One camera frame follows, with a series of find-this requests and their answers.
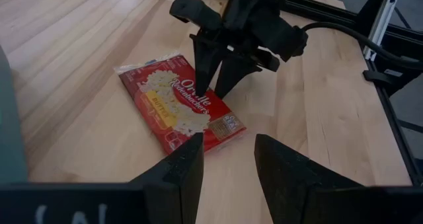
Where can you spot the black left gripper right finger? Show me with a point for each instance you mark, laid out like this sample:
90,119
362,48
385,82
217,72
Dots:
314,197

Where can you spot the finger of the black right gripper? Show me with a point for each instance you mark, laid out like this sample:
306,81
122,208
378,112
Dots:
206,62
233,73

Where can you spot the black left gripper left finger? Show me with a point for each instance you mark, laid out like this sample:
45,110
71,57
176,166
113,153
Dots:
99,204

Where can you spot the red Orville Redenbacher popcorn bag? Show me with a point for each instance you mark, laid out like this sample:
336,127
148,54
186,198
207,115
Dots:
158,111

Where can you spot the teal plastic basket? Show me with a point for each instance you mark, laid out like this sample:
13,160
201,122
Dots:
10,134

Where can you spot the silver aluminium extrusion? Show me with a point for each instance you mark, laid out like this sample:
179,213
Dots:
380,25

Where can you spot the black metal rig frame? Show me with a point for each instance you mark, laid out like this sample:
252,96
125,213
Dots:
406,141

